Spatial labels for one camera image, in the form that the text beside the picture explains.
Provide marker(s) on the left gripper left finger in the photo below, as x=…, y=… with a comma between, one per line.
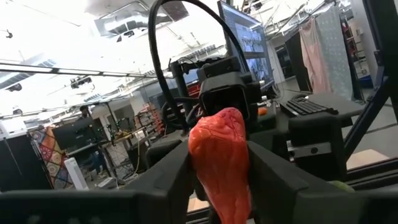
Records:
x=155, y=202

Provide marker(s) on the pink hanging cloth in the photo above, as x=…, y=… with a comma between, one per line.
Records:
x=314, y=56

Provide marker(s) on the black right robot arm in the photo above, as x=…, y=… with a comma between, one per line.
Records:
x=314, y=130

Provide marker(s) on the shelf with red bins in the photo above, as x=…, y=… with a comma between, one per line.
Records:
x=152, y=119

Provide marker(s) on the white box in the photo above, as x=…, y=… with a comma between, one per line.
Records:
x=76, y=174

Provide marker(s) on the black metal table frame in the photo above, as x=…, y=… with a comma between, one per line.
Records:
x=385, y=31

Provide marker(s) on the black partition panel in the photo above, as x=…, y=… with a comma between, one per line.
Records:
x=21, y=165

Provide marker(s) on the ceiling-mounted camera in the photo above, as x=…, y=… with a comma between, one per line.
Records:
x=81, y=81

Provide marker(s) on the black computer monitor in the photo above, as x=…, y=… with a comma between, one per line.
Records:
x=248, y=40

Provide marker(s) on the person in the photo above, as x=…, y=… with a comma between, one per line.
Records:
x=83, y=112

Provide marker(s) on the black keyboard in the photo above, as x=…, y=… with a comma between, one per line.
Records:
x=304, y=105

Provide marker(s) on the grey dotted hanging cloth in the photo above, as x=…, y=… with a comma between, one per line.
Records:
x=334, y=53

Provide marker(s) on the colourful patterned cloth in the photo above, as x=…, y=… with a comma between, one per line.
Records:
x=49, y=155

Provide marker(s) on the green pear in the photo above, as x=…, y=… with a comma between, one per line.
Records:
x=342, y=186

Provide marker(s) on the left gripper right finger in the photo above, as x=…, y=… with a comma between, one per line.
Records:
x=280, y=199

